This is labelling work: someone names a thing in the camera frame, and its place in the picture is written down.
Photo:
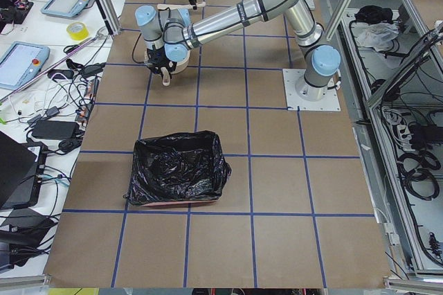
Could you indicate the blue teach pendant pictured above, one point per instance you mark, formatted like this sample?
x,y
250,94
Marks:
x,y
64,8
21,63

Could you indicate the beige hand brush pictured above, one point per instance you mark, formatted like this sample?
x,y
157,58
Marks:
x,y
164,6

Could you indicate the black power brick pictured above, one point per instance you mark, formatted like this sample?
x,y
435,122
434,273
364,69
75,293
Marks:
x,y
54,129

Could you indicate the yellow tape roll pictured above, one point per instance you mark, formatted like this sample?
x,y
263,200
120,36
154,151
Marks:
x,y
77,31

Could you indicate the black bag lined bin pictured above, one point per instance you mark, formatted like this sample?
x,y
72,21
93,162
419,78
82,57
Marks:
x,y
178,168

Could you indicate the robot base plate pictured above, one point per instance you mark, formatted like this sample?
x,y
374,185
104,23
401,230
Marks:
x,y
302,97

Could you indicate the beige plastic dustpan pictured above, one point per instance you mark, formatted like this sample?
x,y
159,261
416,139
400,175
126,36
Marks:
x,y
178,67

